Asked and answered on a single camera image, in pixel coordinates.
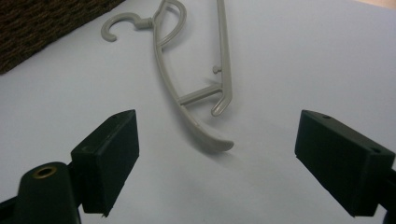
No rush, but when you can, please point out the grey plastic clothes hanger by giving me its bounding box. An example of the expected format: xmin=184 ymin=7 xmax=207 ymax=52
xmin=100 ymin=0 xmax=235 ymax=153

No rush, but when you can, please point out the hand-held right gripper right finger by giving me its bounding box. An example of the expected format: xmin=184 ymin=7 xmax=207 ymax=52
xmin=294 ymin=109 xmax=396 ymax=217

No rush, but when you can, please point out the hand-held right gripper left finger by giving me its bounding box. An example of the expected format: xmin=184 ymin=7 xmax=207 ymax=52
xmin=70 ymin=108 xmax=140 ymax=217

